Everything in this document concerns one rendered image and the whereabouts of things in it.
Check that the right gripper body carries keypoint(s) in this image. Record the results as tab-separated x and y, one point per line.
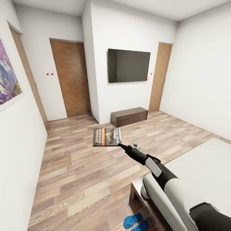
132	152

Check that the wall mounted tv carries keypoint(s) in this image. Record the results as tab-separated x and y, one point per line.
127	65

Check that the hardback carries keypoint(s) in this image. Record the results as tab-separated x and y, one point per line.
107	137

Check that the sandal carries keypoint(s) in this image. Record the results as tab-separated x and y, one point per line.
142	227
131	220

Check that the bed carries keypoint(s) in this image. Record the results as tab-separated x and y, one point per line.
206	169

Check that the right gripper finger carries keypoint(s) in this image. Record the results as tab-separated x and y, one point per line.
123	146

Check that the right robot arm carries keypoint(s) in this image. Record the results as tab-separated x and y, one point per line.
196	212

